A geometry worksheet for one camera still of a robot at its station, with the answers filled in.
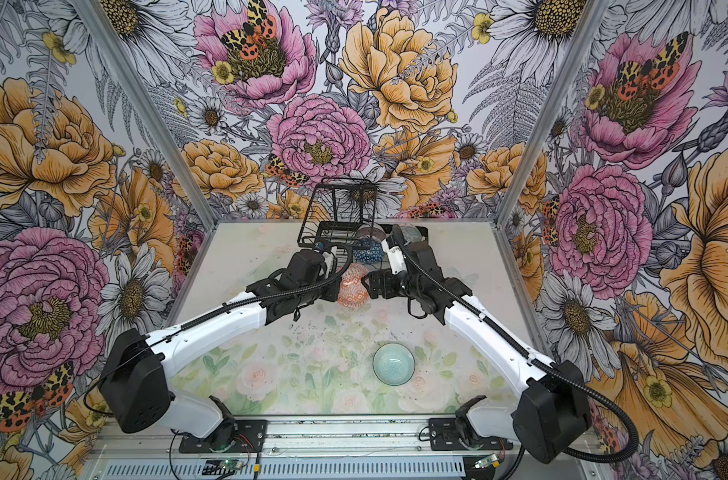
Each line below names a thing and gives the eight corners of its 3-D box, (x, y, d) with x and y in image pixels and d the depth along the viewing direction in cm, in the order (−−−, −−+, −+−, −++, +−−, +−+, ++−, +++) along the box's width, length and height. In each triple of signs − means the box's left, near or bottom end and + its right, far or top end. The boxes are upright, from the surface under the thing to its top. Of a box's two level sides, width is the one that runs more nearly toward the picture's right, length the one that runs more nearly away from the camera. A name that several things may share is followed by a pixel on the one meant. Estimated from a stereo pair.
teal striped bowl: (389, 395, 82) (390, 389, 78) (367, 363, 88) (367, 357, 84) (419, 371, 86) (421, 364, 82) (396, 342, 92) (397, 335, 88)
